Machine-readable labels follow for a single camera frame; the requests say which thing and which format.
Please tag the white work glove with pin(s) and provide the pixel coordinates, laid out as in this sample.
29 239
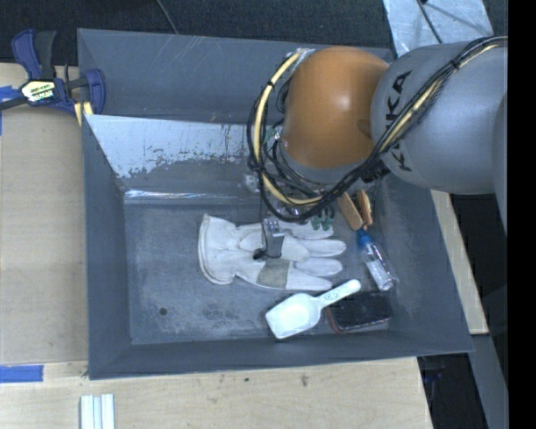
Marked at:
225 257

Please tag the clear plastic bottle blue cap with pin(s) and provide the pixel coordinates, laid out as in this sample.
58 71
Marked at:
377 264

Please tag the white plastic scoop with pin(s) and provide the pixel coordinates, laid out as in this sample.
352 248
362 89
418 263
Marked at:
295 314

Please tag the orange-brown oblong object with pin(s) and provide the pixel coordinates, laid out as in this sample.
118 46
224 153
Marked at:
350 210

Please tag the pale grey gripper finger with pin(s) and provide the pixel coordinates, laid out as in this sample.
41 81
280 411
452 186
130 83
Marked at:
277 244

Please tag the grey metal bin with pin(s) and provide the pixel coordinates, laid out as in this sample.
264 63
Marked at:
183 311

